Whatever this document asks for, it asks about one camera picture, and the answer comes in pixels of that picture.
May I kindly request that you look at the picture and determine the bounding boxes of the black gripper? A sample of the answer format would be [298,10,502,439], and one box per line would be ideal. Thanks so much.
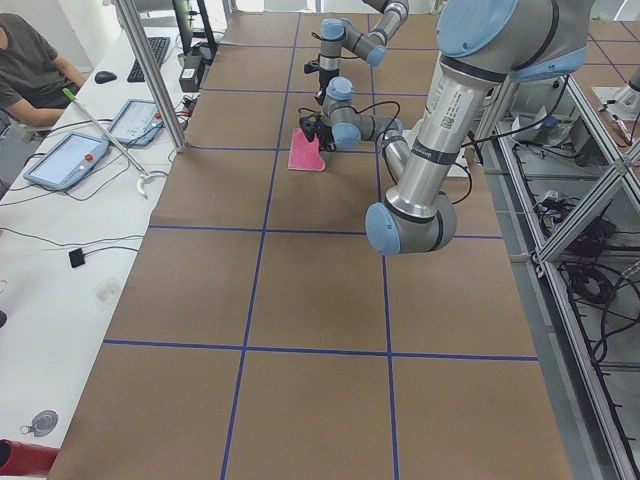
[314,69,340,103]
[314,122,336,152]

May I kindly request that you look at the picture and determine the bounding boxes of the pink and grey towel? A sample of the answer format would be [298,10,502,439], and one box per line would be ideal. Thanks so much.
[287,127,326,172]

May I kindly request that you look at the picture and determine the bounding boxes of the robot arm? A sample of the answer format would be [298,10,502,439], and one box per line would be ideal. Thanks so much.
[304,0,409,105]
[313,1,592,255]

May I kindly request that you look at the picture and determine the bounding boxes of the blue tape line lengthwise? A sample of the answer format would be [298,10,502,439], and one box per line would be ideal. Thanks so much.
[219,13,303,480]

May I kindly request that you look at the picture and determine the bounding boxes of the black power box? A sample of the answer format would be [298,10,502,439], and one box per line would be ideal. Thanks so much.
[179,54,206,93]

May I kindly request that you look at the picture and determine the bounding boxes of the monitor stand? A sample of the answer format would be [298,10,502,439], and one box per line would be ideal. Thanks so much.
[171,0,218,63]

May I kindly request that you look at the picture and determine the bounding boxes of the black keyboard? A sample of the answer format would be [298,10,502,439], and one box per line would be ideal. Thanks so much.
[126,36,172,84]

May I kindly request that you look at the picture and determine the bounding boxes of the far teach pendant tablet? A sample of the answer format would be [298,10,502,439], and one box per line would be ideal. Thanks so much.
[108,99,163,148]

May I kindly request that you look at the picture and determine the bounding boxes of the teach pendant tablet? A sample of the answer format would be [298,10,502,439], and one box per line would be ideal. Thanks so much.
[23,133,110,191]
[108,99,163,148]

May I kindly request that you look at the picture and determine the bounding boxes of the black computer mouse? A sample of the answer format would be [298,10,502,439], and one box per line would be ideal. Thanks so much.
[94,71,117,84]

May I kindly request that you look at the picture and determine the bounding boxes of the near teach pendant tablet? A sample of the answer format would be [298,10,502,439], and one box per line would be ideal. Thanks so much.
[23,133,110,191]

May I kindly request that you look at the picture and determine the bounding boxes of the metal reacher stick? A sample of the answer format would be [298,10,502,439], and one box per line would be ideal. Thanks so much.
[62,88,167,199]

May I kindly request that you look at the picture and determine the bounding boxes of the small black square device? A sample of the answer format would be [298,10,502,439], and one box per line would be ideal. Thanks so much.
[68,248,88,269]

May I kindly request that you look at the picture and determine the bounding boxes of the seated person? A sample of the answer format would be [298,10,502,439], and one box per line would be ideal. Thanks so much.
[1,13,85,129]

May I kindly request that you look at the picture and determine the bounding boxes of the round metal disc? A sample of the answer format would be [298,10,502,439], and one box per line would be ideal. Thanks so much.
[19,409,59,438]

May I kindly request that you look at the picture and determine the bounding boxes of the red cylinder object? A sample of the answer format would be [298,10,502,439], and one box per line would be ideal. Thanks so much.
[1,439,59,478]

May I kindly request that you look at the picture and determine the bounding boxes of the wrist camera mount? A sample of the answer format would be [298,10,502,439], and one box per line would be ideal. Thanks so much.
[299,114,320,142]
[303,60,320,75]

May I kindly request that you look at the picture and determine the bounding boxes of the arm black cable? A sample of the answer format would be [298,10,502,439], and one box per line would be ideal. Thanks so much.
[298,101,474,205]

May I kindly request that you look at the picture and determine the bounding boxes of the aluminium frame post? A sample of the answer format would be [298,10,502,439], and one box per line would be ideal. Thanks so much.
[112,0,186,153]

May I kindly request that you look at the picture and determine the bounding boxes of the aluminium truss frame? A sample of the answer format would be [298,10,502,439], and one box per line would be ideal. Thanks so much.
[476,64,639,479]

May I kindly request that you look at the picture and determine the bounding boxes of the floor cable bundle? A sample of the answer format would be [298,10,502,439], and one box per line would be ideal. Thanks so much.
[529,189,640,381]

